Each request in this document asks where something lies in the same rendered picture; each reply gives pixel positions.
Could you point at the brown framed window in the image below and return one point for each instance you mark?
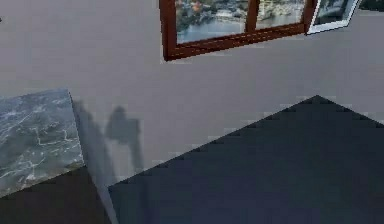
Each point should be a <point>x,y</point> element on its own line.
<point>213,43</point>

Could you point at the grey marble top counter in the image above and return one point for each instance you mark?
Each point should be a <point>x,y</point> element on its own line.
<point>36,140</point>

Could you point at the white framed window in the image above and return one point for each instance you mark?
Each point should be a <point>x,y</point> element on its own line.
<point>328,24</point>

